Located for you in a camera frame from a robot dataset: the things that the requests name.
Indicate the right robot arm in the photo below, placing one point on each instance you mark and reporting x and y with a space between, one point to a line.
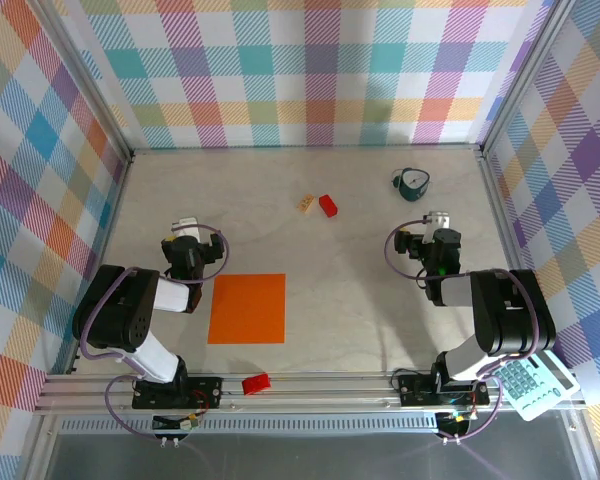
510 310

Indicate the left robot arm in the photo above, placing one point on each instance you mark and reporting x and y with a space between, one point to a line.
120 310

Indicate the teal alarm clock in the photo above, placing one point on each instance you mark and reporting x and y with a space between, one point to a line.
412 186

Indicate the small red toy brick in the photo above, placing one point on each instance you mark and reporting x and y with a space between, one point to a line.
328 205

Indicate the small wooden block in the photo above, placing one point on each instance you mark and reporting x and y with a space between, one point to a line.
305 203

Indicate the large red toy brick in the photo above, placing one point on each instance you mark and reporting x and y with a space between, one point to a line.
256 384

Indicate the light blue calculator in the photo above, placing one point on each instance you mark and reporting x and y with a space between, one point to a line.
535 390

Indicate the vented metal strip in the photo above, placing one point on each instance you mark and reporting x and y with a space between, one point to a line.
305 425

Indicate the grey metal panel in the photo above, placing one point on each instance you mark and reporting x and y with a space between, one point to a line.
305 457

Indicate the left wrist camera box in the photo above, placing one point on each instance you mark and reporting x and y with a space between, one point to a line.
187 225

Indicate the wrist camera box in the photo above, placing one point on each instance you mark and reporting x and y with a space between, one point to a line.
439 220
187 225

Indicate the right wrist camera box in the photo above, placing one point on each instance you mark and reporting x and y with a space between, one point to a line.
439 220

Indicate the aluminium side rail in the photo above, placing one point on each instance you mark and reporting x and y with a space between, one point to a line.
511 250
105 245

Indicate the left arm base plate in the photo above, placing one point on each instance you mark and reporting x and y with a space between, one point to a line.
207 387

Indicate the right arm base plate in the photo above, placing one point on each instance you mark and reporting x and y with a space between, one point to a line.
415 390

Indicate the thin aluminium rail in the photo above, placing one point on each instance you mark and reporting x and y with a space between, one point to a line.
305 147

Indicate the long aluminium mounting rail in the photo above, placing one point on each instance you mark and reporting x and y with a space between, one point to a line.
330 395

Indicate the aluminium frame post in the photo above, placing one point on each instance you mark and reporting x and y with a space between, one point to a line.
524 75
87 80

